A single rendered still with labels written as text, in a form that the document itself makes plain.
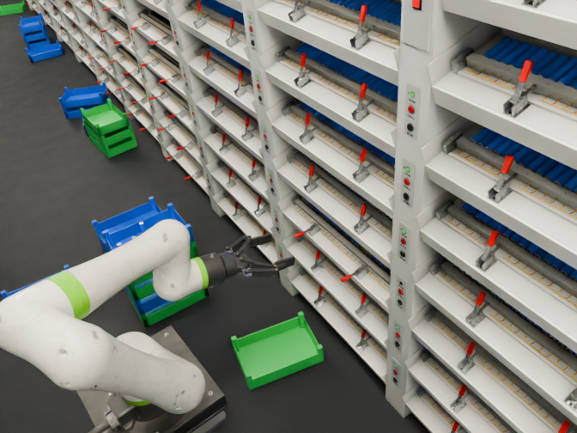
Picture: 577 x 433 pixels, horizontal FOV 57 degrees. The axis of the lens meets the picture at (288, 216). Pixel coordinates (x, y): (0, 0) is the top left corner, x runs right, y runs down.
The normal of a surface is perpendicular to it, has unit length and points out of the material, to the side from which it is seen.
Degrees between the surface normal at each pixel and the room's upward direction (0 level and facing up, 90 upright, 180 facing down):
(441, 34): 90
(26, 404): 0
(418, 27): 90
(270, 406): 0
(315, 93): 18
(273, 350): 0
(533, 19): 108
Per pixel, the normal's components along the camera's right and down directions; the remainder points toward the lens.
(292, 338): -0.09, -0.78
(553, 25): -0.77, 0.62
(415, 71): -0.84, 0.39
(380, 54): -0.35, -0.62
